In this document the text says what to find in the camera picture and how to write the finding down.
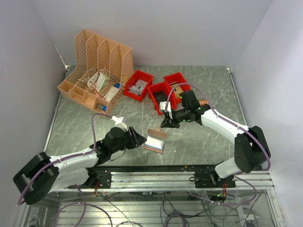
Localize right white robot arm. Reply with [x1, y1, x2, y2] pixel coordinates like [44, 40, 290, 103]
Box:
[159, 90, 271, 187]

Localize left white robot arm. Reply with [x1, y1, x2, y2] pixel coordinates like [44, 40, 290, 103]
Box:
[13, 127, 147, 205]

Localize green white box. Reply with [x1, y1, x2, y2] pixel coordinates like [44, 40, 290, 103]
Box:
[94, 72, 109, 93]

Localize white labelled packet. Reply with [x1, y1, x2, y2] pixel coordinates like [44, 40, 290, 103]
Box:
[87, 72, 98, 87]

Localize orange patterned card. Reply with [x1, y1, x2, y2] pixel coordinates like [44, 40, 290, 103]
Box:
[198, 99, 209, 106]

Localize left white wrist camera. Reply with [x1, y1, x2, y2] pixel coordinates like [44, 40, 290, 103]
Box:
[111, 116, 128, 131]

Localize grey white boxes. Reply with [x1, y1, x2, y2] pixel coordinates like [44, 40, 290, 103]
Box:
[129, 79, 147, 96]

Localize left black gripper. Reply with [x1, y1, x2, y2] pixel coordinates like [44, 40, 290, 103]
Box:
[110, 125, 147, 153]

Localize tan leather card holder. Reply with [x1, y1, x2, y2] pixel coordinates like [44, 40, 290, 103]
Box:
[143, 128, 167, 154]

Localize gold striped card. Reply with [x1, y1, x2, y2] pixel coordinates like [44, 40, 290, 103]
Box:
[169, 82, 184, 99]

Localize tangled floor cables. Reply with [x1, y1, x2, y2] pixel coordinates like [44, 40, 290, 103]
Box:
[54, 188, 268, 227]

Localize blue capped bottle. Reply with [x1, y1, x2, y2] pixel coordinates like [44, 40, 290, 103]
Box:
[97, 104, 107, 112]

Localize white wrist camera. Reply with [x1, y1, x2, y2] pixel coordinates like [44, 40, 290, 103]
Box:
[159, 101, 172, 117]
[111, 116, 128, 131]

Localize aluminium rail frame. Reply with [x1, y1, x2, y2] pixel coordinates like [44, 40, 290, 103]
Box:
[20, 172, 285, 227]

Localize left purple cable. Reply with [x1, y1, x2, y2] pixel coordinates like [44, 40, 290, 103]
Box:
[17, 113, 114, 205]

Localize black VIP card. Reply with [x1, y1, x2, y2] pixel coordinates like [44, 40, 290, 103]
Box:
[153, 91, 167, 109]

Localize red white box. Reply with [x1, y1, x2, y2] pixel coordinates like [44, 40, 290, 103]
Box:
[103, 86, 119, 102]

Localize peach mesh file organizer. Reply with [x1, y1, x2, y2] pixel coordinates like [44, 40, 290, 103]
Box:
[58, 30, 134, 114]

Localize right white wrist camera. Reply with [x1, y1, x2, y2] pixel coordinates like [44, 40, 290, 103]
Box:
[159, 101, 172, 117]

